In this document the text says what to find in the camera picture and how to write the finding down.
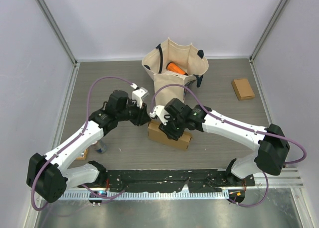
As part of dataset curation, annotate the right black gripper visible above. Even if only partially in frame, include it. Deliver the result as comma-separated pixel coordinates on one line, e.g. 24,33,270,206
159,113,186,141

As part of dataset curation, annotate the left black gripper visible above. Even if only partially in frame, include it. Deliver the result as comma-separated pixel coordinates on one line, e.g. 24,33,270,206
117,99,152,126

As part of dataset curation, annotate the cardboard sheet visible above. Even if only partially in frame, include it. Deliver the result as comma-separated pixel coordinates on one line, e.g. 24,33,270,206
147,120,193,151

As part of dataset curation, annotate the brown cardboard box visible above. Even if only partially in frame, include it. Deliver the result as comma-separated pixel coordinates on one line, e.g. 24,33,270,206
231,78,255,101

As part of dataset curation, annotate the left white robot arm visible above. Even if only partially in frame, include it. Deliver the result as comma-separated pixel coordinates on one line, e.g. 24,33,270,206
26,88,151,203

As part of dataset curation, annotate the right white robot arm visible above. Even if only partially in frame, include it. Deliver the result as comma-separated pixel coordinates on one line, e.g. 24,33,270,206
151,98,290,186

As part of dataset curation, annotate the yellow blue snack box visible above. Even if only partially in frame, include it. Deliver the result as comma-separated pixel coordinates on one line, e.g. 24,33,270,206
76,149,88,161

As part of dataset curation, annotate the silver blue drink can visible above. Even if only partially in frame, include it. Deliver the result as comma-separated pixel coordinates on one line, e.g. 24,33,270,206
92,140,107,154

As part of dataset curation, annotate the orange bottle in bag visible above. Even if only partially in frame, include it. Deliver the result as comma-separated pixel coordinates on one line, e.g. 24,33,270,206
166,62,188,76

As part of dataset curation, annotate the beige canvas tote bag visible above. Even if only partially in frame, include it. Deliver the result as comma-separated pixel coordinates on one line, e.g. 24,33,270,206
142,38,209,106

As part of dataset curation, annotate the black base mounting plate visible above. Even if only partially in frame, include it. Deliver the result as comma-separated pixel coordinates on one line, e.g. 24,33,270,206
77,168,256,193

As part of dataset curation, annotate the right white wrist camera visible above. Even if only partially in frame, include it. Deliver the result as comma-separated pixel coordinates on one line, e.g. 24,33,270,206
150,106,170,125

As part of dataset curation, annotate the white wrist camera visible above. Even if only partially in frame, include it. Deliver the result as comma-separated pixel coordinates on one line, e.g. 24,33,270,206
132,85,149,109
150,106,170,125

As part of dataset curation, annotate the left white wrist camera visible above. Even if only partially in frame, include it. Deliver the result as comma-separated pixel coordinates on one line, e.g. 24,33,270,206
132,85,149,109

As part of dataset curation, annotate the slotted cable duct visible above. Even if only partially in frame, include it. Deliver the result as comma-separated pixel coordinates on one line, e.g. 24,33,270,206
59,189,229,202

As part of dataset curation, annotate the left aluminium frame post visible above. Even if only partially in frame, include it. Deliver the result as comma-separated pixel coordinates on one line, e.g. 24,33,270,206
35,0,77,66

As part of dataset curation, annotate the aluminium frame post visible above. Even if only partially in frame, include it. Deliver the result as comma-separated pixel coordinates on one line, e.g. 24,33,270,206
35,0,77,66
249,0,290,63

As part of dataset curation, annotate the right aluminium frame post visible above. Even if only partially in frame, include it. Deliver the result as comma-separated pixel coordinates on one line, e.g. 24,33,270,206
249,0,290,63

